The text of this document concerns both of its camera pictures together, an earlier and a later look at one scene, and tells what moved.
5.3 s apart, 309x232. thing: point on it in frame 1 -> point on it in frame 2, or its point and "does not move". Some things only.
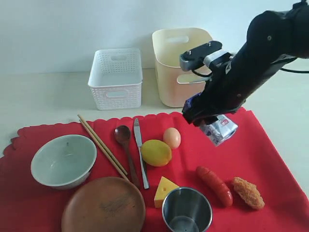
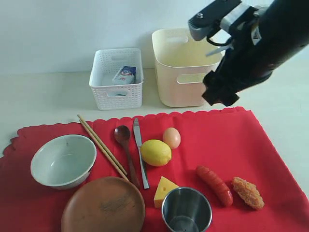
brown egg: (172, 137) does not move
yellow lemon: (156, 152) does not move
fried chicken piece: (249, 193) does not move
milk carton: (218, 131) -> (126, 75)
